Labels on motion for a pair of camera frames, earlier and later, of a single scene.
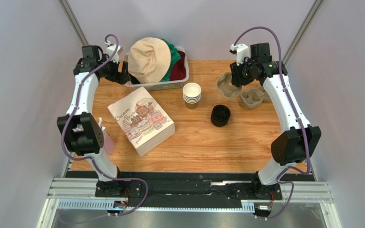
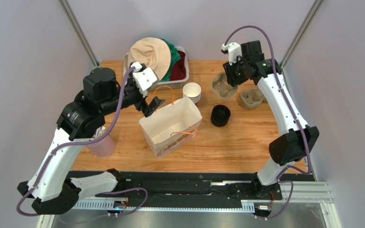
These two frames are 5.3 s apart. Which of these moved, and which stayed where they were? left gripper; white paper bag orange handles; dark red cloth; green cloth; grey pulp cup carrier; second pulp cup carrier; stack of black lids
Moved: grey pulp cup carrier; left gripper; white paper bag orange handles
Stayed: second pulp cup carrier; stack of black lids; green cloth; dark red cloth
